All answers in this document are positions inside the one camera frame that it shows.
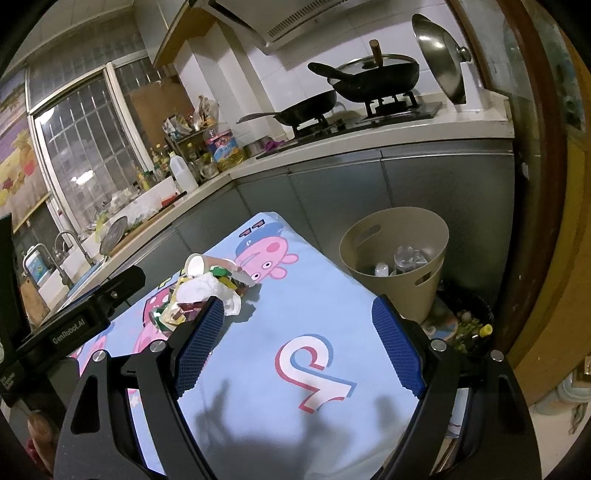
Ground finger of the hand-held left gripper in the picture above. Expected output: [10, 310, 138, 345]
[90, 266, 147, 320]

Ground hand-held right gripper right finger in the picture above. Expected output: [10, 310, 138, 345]
[372, 294, 541, 480]

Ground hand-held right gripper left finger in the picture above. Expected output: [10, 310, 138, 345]
[55, 295, 227, 480]

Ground red snack wrapper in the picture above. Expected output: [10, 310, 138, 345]
[178, 300, 208, 320]

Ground beige plastic bin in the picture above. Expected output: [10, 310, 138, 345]
[340, 207, 451, 325]

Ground yellow cardboard box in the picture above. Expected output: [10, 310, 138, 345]
[150, 274, 199, 331]

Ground white plastic bag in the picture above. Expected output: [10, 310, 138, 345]
[177, 271, 244, 318]

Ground paper cup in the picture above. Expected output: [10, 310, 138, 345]
[184, 252, 232, 278]

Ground person's left hand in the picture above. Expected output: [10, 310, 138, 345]
[26, 408, 62, 478]

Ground wooden cutting board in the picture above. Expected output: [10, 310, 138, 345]
[20, 276, 50, 315]

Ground round mesh strainer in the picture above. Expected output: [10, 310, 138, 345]
[99, 215, 129, 257]

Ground steel sink faucet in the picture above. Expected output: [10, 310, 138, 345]
[54, 230, 89, 274]

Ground dark waste bucket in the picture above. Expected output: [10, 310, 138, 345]
[433, 290, 496, 371]

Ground blue and white container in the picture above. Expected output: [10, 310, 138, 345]
[22, 244, 52, 283]

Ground cartoon pig printed blanket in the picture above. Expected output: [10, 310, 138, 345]
[69, 211, 462, 480]

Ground row of sauce bottles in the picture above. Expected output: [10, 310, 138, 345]
[135, 142, 172, 191]

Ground white plastic jug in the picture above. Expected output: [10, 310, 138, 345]
[169, 154, 199, 195]

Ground barred window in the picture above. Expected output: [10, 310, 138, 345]
[27, 64, 158, 241]

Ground grey kitchen cabinets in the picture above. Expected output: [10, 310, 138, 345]
[110, 137, 516, 325]

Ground large cooking oil bottle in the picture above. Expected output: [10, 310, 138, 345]
[205, 128, 245, 173]

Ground cluttered spice rack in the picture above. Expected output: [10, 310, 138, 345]
[163, 94, 221, 182]

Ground small steel pot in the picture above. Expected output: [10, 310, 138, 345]
[244, 136, 271, 158]

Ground black gas stove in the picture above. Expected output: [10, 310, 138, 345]
[255, 91, 445, 160]

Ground wooden door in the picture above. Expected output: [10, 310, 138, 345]
[496, 0, 591, 372]

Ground black frying pan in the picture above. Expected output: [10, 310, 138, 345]
[236, 89, 341, 128]

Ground black wok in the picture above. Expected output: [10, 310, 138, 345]
[307, 52, 421, 104]

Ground glass wok lid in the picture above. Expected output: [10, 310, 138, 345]
[334, 52, 419, 75]

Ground steel wok lid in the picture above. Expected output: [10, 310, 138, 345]
[412, 13, 473, 105]

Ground range hood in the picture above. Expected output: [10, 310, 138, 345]
[188, 0, 357, 50]

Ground fruit print wall poster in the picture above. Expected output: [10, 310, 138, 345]
[0, 73, 52, 232]

